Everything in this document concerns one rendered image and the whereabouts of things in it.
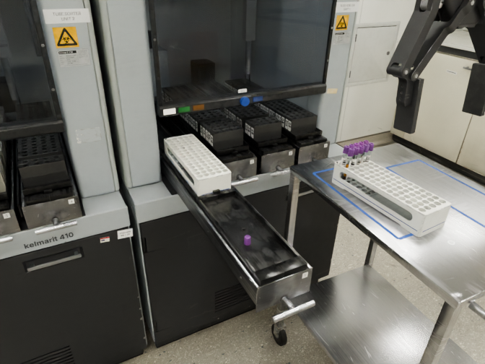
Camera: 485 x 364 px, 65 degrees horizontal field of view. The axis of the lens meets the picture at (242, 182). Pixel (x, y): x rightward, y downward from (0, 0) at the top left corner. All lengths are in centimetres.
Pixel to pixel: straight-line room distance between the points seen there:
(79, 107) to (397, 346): 122
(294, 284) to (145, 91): 66
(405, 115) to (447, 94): 273
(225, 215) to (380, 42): 245
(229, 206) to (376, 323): 74
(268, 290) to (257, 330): 95
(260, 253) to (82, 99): 62
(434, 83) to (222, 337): 246
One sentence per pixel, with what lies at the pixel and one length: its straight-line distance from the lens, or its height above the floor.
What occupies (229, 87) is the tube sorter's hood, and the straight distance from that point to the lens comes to 121.
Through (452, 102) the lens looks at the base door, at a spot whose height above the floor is 50.
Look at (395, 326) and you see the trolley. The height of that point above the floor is 28.
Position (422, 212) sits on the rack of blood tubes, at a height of 88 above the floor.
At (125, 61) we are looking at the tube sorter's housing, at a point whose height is 113.
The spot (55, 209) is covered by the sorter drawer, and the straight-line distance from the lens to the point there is 113.
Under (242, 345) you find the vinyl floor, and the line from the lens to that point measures 170.
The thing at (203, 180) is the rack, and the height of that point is 86.
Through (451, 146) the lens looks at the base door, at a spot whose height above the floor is 19.
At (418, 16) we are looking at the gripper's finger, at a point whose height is 131.
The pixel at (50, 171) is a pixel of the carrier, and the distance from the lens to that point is 116.
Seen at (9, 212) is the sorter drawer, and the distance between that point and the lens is 113.
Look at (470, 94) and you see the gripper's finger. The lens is 65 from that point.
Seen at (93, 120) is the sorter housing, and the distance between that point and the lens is 113.
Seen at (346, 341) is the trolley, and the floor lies 28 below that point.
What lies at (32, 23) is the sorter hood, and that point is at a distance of 105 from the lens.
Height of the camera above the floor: 136
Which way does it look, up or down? 30 degrees down
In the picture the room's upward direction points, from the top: 2 degrees clockwise
